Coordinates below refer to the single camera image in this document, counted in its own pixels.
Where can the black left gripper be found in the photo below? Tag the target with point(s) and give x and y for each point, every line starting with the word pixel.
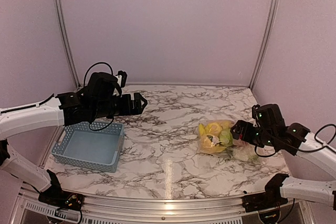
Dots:
pixel 137 109

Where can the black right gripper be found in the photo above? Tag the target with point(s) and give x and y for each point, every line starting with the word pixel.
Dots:
pixel 246 137

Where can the clear zip top bag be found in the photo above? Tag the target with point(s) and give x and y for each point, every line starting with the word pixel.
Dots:
pixel 229 150

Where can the white green fake cabbage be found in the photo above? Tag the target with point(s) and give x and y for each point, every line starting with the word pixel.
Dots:
pixel 245 153

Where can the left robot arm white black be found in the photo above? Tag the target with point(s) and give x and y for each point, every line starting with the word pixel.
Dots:
pixel 100 97

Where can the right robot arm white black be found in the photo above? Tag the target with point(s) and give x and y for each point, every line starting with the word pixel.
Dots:
pixel 270 129

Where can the green fake lettuce leaf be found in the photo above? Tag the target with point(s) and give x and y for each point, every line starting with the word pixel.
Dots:
pixel 225 138

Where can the yellow fake fruit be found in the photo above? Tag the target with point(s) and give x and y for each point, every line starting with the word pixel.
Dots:
pixel 209 136

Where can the light blue plastic basket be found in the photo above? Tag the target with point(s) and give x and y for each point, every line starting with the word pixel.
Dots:
pixel 95 146

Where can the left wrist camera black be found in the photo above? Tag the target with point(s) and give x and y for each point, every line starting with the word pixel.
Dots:
pixel 121 78

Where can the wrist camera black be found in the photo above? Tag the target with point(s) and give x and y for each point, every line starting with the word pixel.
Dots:
pixel 121 78
pixel 268 116

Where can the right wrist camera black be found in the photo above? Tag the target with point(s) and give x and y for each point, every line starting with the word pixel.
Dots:
pixel 268 116

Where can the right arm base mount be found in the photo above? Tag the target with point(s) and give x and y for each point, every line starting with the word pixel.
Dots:
pixel 270 198

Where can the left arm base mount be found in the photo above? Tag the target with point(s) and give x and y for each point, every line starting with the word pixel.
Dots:
pixel 56 196

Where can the front aluminium rail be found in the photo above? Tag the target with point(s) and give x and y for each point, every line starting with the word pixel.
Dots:
pixel 105 209

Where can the left aluminium frame post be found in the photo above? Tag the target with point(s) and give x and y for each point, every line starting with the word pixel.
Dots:
pixel 66 43

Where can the aluminium frame post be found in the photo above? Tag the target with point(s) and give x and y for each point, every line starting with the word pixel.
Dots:
pixel 66 43
pixel 270 21

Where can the right aluminium frame post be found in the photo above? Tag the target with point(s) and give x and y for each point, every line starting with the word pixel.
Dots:
pixel 270 21

